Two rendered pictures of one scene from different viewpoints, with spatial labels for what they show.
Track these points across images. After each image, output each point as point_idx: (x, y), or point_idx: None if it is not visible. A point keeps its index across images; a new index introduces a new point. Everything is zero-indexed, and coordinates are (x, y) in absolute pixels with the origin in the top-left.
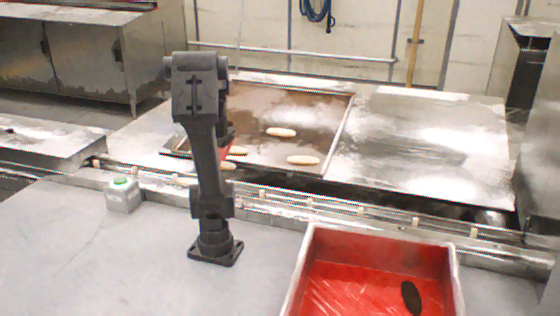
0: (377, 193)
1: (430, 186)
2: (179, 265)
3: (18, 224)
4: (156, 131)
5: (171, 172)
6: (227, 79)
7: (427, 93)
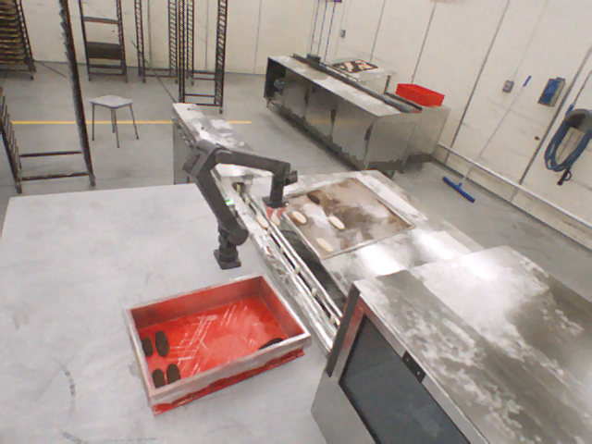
0: None
1: None
2: (204, 253)
3: (180, 196)
4: (294, 188)
5: (261, 211)
6: (218, 163)
7: None
